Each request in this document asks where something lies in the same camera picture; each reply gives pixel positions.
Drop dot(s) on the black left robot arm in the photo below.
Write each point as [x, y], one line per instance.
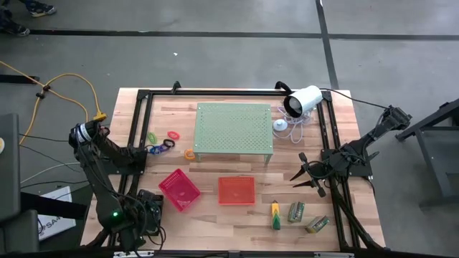
[105, 199]

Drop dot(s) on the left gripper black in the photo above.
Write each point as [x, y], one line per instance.
[148, 213]

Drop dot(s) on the white round puck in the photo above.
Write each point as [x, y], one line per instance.
[280, 125]

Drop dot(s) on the red slotted plastic basket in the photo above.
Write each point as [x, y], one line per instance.
[179, 190]

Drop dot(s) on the white camera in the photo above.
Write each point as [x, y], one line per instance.
[306, 98]

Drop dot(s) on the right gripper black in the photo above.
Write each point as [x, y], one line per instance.
[324, 168]

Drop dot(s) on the yellow green Crayola box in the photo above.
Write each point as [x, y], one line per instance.
[275, 215]

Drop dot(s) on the orange slotted plastic basket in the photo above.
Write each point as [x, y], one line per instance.
[236, 190]

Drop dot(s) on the white printed box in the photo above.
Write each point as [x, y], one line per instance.
[57, 225]

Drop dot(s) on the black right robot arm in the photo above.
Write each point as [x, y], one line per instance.
[365, 143]

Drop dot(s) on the black metal table frame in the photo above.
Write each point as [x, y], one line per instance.
[233, 92]

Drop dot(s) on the green perforated metal shelf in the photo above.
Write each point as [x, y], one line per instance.
[233, 129]

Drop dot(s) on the person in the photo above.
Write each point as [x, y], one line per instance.
[39, 9]

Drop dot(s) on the grey equipment case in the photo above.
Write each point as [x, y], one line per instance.
[9, 172]

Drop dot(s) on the black metal side table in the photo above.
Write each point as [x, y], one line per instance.
[437, 161]

